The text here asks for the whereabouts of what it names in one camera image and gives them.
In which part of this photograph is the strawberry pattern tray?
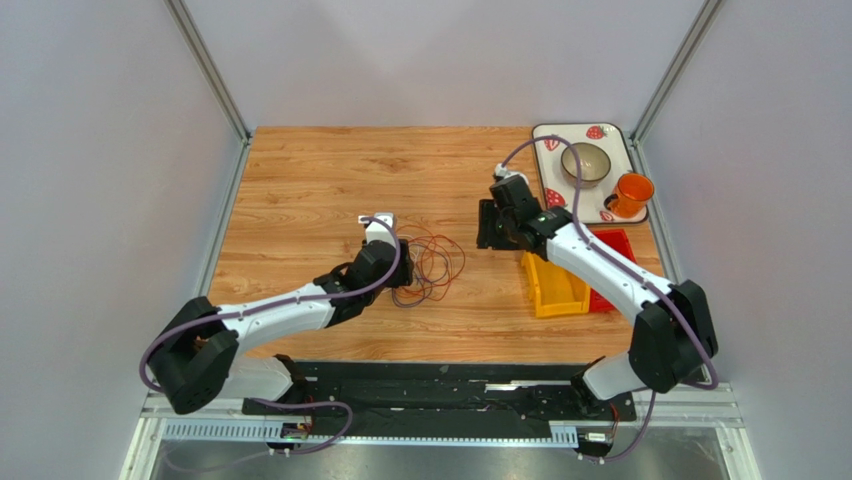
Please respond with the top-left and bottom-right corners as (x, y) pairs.
(531, 123), (648, 225)

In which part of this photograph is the yellow plastic bin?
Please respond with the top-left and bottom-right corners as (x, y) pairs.
(520, 252), (591, 319)

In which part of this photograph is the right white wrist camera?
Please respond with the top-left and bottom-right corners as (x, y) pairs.
(493, 163), (530, 185)

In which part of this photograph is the orange mug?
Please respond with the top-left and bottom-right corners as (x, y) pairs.
(604, 172), (656, 218)

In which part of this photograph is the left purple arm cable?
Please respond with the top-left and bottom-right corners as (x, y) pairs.
(138, 215), (404, 457)

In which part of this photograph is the red plastic bin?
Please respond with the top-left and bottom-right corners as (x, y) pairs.
(589, 229), (636, 313)

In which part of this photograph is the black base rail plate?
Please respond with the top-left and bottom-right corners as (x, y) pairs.
(240, 359), (639, 441)

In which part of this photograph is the beige ceramic bowl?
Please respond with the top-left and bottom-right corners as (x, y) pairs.
(561, 142), (612, 189)

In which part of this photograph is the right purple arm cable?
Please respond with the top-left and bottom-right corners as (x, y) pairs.
(499, 135), (720, 464)

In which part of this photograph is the coloured wire bundle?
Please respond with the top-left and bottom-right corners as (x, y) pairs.
(389, 224), (467, 309)

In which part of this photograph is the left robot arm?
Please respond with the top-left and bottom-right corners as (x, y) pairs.
(139, 240), (413, 415)

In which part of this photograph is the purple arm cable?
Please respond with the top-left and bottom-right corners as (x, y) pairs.
(499, 135), (720, 464)
(138, 215), (404, 457)

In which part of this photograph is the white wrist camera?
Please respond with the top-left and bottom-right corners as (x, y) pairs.
(358, 212), (396, 245)
(493, 163), (530, 185)

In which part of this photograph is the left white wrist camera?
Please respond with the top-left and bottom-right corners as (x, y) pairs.
(358, 212), (396, 245)

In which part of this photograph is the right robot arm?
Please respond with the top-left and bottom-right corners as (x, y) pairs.
(489, 175), (719, 405)

